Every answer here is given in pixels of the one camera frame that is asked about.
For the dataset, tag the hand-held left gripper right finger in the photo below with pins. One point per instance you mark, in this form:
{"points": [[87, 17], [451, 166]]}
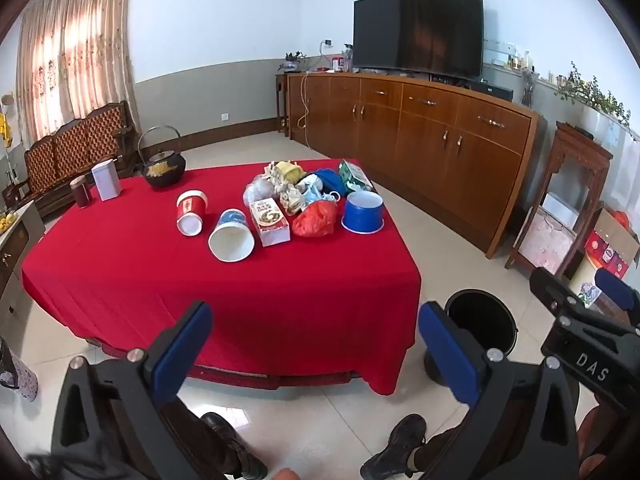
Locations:
{"points": [[447, 355]]}

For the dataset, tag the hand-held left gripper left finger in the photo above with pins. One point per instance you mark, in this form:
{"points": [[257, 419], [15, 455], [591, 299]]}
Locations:
{"points": [[182, 355]]}

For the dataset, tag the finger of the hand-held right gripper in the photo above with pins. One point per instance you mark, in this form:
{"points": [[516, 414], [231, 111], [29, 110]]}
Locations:
{"points": [[575, 310], [617, 290]]}

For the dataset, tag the black trash bin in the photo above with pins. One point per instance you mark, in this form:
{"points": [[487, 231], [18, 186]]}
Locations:
{"points": [[480, 320]]}

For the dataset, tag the blue white paper bowl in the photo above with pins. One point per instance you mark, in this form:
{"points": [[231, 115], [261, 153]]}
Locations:
{"points": [[232, 240]]}

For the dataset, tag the red paper cup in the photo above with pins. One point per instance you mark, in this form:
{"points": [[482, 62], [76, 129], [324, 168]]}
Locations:
{"points": [[191, 210]]}

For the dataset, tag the printed snack box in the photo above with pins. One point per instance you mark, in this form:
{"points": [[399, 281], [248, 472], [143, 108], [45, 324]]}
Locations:
{"points": [[269, 222]]}

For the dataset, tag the red plastic bag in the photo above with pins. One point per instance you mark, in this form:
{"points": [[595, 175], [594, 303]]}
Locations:
{"points": [[314, 220]]}

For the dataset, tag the beige knotted cloth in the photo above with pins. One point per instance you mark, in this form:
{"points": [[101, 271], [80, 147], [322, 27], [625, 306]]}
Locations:
{"points": [[291, 199]]}

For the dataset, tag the green milk carton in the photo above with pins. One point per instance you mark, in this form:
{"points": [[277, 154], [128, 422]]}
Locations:
{"points": [[355, 175]]}

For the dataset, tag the blue plastic bag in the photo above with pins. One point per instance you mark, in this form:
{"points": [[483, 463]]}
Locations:
{"points": [[331, 180]]}

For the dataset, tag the yellow cloth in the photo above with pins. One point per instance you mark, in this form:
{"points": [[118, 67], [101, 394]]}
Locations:
{"points": [[287, 170]]}

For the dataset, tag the white knotted plastic bag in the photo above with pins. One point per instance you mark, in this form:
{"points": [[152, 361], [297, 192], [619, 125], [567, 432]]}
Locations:
{"points": [[307, 182]]}

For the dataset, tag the person's left hand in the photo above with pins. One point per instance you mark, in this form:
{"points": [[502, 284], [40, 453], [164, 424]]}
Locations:
{"points": [[285, 474]]}

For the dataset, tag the floral printed box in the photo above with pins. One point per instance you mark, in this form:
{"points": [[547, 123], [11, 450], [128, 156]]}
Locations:
{"points": [[590, 294]]}

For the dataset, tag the red gift box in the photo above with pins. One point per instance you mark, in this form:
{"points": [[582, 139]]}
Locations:
{"points": [[605, 255]]}

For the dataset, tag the cardboard box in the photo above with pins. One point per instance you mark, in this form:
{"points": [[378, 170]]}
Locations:
{"points": [[607, 222]]}

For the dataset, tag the person's left leg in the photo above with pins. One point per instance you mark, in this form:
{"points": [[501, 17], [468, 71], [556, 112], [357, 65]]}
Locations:
{"points": [[185, 425]]}

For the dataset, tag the person's leg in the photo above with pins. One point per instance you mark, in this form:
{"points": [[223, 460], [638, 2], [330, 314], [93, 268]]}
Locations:
{"points": [[185, 425], [440, 447]]}

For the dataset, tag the pink floral bag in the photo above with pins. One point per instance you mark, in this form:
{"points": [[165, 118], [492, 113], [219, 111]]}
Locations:
{"points": [[547, 245]]}

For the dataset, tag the red tablecloth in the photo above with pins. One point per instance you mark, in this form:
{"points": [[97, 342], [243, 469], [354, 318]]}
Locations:
{"points": [[150, 285]]}

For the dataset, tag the person's right leg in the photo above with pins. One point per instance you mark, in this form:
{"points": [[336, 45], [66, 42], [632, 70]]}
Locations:
{"points": [[440, 447]]}

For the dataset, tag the person's black left shoe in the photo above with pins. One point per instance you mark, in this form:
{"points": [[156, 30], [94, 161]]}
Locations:
{"points": [[235, 445]]}

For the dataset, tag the person's black shoe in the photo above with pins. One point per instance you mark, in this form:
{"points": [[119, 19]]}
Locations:
{"points": [[395, 445], [235, 445]]}

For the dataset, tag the person's black right shoe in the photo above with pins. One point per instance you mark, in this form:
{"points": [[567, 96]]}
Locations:
{"points": [[395, 445]]}

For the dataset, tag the wooden side chair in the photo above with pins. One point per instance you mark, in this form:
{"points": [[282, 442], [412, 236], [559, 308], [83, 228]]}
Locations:
{"points": [[582, 147]]}

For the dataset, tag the patterned white cloth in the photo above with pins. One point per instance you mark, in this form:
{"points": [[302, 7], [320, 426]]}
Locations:
{"points": [[22, 380]]}

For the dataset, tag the black iron pot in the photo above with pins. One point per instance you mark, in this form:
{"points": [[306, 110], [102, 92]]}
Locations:
{"points": [[165, 174]]}

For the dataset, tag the dark red jar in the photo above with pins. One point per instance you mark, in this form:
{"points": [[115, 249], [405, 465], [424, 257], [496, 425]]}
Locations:
{"points": [[81, 194]]}

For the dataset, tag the white tin box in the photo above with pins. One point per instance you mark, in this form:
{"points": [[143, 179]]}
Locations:
{"points": [[106, 180]]}

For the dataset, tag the grey cabinet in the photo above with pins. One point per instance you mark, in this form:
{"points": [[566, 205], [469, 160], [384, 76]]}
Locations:
{"points": [[17, 255]]}

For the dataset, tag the large potted green plant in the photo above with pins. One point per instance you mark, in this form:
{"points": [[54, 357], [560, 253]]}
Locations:
{"points": [[595, 95]]}

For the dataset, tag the yellow fruit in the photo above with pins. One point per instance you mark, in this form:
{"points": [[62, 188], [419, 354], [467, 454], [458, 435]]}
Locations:
{"points": [[7, 221]]}

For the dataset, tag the wooden sideboard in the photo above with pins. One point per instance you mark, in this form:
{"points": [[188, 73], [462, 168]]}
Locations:
{"points": [[425, 135]]}

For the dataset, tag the dried plant vase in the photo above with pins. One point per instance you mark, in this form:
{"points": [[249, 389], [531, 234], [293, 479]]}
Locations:
{"points": [[528, 87]]}

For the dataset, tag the black set-top box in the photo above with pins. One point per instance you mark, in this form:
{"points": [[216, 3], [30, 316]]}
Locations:
{"points": [[492, 91]]}

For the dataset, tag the wooden bench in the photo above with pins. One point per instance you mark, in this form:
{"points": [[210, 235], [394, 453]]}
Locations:
{"points": [[70, 145]]}

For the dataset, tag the dark wooden side table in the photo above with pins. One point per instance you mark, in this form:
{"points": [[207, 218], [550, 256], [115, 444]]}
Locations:
{"points": [[281, 105]]}

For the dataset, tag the yellow artificial flowers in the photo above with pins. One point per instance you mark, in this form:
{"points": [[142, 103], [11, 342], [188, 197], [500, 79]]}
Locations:
{"points": [[4, 125]]}

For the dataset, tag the red white container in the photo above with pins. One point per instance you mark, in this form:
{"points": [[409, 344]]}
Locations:
{"points": [[338, 63]]}

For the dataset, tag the small potted plant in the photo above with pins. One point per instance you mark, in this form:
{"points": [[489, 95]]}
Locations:
{"points": [[291, 62]]}

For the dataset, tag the black television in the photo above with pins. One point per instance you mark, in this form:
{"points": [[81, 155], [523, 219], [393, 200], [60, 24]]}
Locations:
{"points": [[417, 30]]}

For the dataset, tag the patterned curtain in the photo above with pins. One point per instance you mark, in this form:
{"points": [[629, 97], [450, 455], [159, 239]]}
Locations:
{"points": [[75, 50]]}

